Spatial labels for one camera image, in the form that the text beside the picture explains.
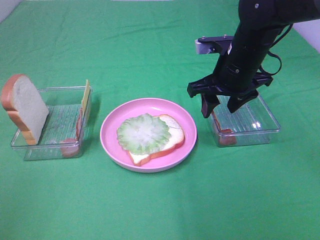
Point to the green tablecloth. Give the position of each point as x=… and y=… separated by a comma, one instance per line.
x=129, y=50

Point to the pink round plate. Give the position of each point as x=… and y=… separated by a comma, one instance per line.
x=154, y=107

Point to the clear right plastic container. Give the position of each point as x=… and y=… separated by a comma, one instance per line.
x=252, y=124

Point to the pink ham slice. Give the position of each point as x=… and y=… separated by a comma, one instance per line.
x=224, y=140

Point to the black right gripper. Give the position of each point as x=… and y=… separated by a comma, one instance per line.
x=240, y=84

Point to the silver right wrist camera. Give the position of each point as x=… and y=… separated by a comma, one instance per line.
x=213, y=45

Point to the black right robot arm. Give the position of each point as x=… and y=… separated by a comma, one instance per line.
x=260, y=27

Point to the clear left plastic container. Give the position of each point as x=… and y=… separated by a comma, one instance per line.
x=64, y=104

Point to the yellow cheese slice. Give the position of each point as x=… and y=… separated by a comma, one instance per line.
x=85, y=97

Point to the bacon strip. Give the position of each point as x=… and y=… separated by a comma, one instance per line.
x=72, y=150

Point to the clear plastic container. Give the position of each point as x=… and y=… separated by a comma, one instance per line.
x=252, y=124
x=64, y=104

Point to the green lettuce leaf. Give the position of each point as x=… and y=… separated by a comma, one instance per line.
x=143, y=135

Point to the bread slice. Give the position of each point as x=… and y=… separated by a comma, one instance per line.
x=25, y=107
x=176, y=141

